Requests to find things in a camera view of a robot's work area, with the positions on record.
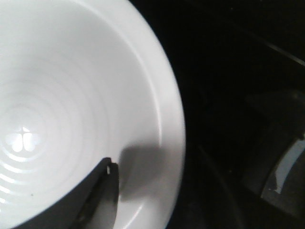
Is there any white ceramic plate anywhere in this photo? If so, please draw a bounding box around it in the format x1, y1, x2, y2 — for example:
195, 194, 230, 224
0, 0, 185, 229

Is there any black glass gas stove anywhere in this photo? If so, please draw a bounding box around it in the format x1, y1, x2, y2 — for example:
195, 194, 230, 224
133, 0, 305, 229

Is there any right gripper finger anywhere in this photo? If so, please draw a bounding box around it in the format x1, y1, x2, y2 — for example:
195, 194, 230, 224
17, 157, 119, 229

